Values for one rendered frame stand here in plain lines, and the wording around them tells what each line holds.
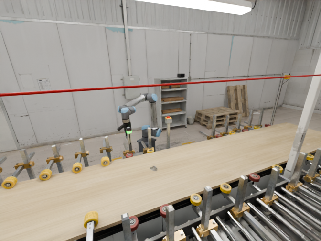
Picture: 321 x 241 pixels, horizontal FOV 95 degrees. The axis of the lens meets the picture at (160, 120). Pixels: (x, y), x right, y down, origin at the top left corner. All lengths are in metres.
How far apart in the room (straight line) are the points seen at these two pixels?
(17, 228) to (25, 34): 3.83
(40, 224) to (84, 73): 3.50
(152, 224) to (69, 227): 0.53
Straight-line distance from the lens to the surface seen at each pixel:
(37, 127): 4.77
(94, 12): 4.48
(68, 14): 4.51
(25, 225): 1.40
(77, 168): 1.63
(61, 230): 1.25
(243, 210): 1.33
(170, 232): 1.01
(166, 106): 4.80
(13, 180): 1.78
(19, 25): 4.60
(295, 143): 1.77
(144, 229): 1.30
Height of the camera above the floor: 1.80
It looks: 19 degrees down
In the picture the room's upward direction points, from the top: 1 degrees counter-clockwise
